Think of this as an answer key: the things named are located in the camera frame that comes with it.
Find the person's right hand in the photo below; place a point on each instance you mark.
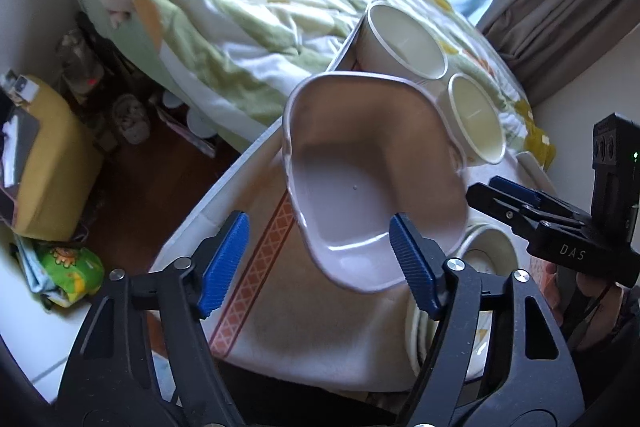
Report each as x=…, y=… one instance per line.
x=607, y=322

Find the brown curtain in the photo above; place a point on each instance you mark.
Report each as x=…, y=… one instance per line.
x=560, y=7

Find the green printed bag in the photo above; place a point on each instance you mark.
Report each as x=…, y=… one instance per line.
x=72, y=274

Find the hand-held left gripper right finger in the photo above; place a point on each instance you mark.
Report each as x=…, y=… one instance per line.
x=412, y=267

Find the cream bowl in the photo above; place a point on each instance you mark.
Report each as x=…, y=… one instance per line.
x=475, y=117

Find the yellow storage box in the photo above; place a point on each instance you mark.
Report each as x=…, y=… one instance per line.
x=60, y=157

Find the floral blanket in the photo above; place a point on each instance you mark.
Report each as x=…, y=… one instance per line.
x=240, y=7

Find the white bowl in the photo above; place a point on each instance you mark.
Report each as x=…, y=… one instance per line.
x=405, y=37

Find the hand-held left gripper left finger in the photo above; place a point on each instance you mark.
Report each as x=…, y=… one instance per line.
x=225, y=262

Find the white charger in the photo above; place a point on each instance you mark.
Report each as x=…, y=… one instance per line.
x=22, y=86

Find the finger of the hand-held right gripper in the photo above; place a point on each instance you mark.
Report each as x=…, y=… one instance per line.
x=500, y=207
x=515, y=188

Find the white tablecloth with orange stripe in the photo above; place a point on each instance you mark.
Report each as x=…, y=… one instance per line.
x=280, y=307

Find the pink square dish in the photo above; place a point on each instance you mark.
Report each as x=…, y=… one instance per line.
x=360, y=187

